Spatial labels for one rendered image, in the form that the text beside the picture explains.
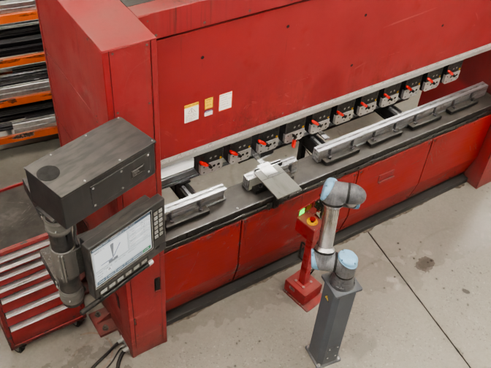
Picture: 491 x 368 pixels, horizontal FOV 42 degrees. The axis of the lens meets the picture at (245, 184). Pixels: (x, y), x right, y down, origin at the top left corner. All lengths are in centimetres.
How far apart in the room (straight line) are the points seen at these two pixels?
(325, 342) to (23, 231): 193
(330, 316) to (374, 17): 178
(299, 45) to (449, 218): 247
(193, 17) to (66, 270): 130
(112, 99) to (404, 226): 313
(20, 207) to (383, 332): 253
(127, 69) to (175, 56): 43
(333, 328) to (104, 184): 191
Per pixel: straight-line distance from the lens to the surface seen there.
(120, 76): 283
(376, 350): 458
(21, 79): 543
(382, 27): 405
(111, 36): 283
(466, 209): 571
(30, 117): 564
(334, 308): 391
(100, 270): 301
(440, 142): 515
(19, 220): 391
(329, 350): 427
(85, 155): 276
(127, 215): 298
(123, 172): 276
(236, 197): 409
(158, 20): 303
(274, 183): 402
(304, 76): 380
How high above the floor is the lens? 374
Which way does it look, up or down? 43 degrees down
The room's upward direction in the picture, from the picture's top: 5 degrees clockwise
